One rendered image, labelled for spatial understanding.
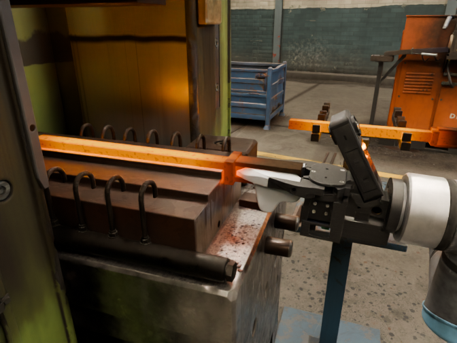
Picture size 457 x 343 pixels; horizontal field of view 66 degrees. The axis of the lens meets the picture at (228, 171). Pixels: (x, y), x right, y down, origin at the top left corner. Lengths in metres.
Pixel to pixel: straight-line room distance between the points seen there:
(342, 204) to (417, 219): 0.08
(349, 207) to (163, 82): 0.47
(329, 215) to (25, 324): 0.37
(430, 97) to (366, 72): 4.20
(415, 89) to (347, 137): 3.55
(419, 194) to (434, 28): 3.54
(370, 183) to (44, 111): 0.70
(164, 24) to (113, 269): 0.48
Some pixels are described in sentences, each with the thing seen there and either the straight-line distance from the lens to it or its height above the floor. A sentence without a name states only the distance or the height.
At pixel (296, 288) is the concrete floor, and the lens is 1.84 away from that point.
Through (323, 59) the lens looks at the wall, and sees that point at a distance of 8.25.
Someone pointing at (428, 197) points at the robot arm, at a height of 1.00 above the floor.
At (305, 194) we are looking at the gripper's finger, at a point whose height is 0.99.
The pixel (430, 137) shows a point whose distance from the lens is 0.96.
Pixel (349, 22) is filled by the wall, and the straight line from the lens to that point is 8.13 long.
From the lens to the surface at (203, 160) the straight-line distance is 0.50.
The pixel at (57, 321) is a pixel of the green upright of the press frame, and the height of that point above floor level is 0.86.
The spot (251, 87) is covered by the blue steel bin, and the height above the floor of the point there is 0.48.
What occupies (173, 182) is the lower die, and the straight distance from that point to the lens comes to 0.49.
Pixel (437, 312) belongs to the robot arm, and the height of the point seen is 0.84.
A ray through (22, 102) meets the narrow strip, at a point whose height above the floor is 1.12.
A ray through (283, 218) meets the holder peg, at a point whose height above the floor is 0.88.
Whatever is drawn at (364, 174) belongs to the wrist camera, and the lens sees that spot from 0.47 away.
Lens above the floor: 1.19
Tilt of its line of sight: 23 degrees down
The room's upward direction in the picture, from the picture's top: straight up
